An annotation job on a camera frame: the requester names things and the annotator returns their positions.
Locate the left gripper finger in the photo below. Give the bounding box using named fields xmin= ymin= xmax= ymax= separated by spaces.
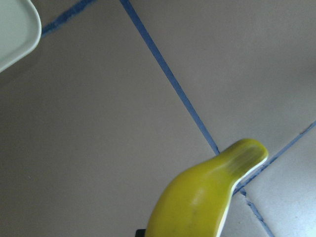
xmin=135 ymin=229 xmax=146 ymax=237

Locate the yellow banana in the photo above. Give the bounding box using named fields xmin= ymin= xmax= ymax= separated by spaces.
xmin=145 ymin=139 xmax=269 ymax=237

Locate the white bear print tray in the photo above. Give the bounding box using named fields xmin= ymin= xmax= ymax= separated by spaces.
xmin=0 ymin=0 xmax=41 ymax=72

